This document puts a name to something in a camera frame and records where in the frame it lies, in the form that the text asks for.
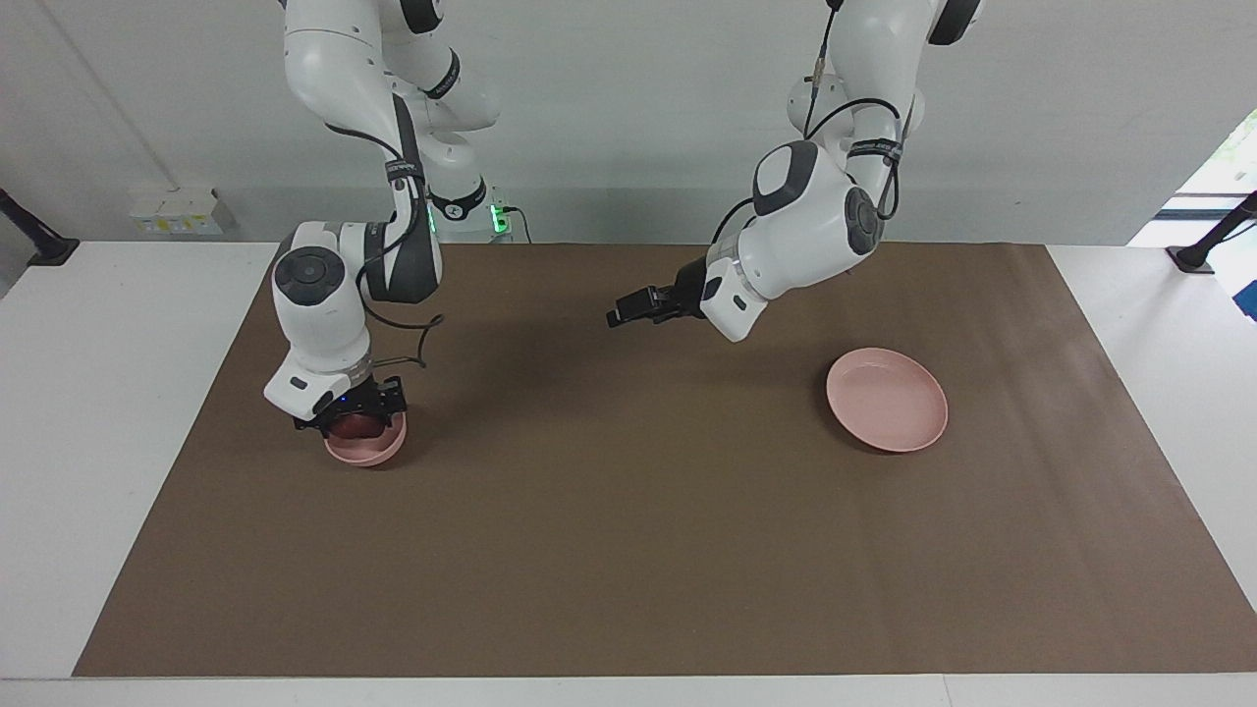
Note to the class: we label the white wall socket box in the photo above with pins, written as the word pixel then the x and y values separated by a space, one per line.
pixel 177 211

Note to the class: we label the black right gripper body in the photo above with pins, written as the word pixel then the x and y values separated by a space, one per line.
pixel 358 401

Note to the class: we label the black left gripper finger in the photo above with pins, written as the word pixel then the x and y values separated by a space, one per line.
pixel 665 302
pixel 631 309

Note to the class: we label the pink plate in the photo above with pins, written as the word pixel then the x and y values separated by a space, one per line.
pixel 884 398

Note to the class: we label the brown table mat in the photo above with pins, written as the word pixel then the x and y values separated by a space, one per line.
pixel 628 550

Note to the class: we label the blue object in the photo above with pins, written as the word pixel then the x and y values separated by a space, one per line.
pixel 1249 299

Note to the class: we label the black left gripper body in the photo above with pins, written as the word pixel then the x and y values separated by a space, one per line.
pixel 692 295

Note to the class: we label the pink bowl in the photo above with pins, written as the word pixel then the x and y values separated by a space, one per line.
pixel 368 454

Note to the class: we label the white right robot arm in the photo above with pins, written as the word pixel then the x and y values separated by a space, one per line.
pixel 314 314

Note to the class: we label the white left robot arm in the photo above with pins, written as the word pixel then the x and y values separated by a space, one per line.
pixel 805 236

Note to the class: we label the bright glass window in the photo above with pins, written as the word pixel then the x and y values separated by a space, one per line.
pixel 1228 167

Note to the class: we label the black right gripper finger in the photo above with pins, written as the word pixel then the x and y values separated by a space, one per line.
pixel 396 405
pixel 314 426

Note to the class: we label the black clamp stand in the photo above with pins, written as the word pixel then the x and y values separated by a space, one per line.
pixel 1198 257
pixel 49 250

